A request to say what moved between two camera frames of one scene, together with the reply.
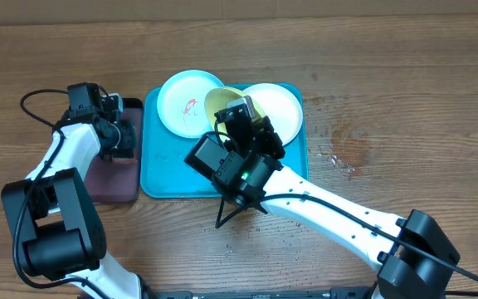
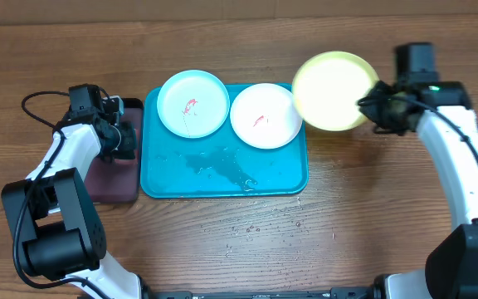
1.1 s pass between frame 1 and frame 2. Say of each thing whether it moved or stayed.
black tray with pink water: stayed
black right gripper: moved
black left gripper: stayed
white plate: stayed
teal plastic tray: stayed
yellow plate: moved
